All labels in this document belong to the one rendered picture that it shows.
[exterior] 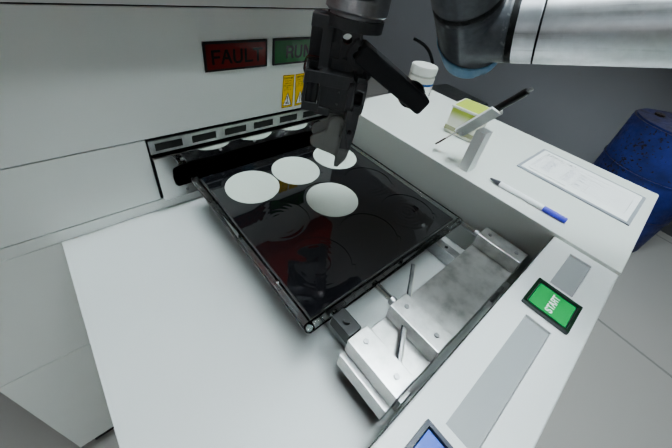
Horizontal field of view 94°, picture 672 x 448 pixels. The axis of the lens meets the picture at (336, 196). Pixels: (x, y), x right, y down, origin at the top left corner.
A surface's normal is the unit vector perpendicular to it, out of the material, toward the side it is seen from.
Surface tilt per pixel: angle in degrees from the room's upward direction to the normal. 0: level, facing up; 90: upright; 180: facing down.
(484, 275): 0
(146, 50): 90
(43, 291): 90
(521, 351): 0
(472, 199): 90
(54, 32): 90
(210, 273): 0
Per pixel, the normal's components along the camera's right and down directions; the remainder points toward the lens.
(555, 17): -0.51, 0.11
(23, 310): 0.65, 0.55
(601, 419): 0.14, -0.76
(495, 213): -0.75, 0.33
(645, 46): -0.47, 0.74
